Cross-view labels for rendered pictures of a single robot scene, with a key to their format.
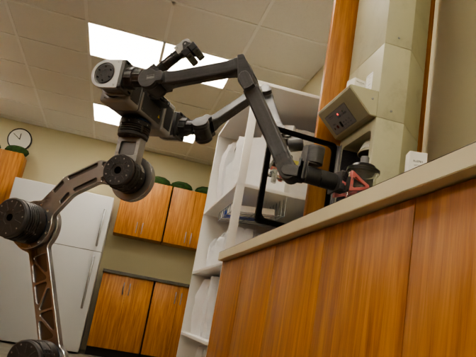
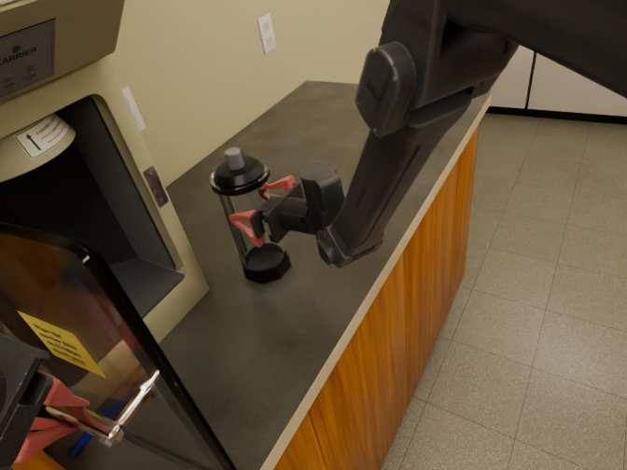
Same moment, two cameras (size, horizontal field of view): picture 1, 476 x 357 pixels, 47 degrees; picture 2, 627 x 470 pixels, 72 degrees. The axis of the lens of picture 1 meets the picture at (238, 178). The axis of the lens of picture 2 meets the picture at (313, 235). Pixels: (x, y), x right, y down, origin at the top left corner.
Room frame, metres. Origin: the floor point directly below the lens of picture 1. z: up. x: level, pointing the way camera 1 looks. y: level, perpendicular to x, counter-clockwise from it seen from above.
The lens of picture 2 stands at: (2.11, 0.18, 1.55)
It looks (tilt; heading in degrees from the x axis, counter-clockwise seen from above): 39 degrees down; 228
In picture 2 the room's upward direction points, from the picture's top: 11 degrees counter-clockwise
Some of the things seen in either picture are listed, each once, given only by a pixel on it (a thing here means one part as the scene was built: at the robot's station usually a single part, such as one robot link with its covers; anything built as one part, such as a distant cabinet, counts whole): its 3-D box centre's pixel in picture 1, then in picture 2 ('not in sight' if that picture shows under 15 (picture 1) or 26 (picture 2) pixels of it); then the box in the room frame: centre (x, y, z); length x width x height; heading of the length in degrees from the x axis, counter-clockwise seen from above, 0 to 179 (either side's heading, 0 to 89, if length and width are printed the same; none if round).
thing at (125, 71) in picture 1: (134, 78); not in sight; (1.99, 0.46, 1.45); 0.09 x 0.08 x 0.12; 158
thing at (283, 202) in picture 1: (297, 181); (76, 362); (2.11, -0.23, 1.19); 0.30 x 0.01 x 0.40; 107
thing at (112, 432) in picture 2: not in sight; (99, 404); (2.12, -0.15, 1.20); 0.10 x 0.05 x 0.03; 107
